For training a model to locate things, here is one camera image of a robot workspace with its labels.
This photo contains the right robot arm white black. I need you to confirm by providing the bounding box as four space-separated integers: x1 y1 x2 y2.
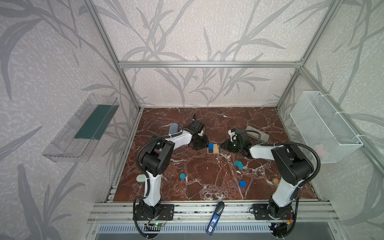
220 129 321 215

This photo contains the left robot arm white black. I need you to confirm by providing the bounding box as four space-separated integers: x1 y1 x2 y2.
135 120 209 214

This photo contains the teal triangular roof block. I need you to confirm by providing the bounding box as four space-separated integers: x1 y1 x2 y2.
234 161 244 170

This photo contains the grey rectangular sponge block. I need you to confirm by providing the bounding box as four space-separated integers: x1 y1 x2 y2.
246 126 270 144

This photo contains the grey-blue glasses case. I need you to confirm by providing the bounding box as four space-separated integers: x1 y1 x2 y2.
169 123 179 135

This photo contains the blue black handheld scanner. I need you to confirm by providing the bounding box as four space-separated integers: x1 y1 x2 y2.
206 201 225 236

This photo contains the pale green round disc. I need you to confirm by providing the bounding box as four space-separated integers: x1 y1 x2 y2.
136 174 147 183

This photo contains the pink object in basket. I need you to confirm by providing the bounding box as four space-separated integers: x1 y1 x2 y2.
313 144 327 157

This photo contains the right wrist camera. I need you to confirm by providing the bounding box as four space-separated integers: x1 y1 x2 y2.
228 128 236 142

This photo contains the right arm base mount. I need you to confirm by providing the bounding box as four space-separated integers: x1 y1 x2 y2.
250 204 294 221

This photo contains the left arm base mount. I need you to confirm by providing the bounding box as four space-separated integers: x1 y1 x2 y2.
135 204 175 221

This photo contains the white wire mesh basket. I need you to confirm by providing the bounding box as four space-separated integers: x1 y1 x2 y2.
291 91 364 164

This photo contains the clear plastic wall bin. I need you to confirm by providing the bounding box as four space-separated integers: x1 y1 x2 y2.
42 94 120 163

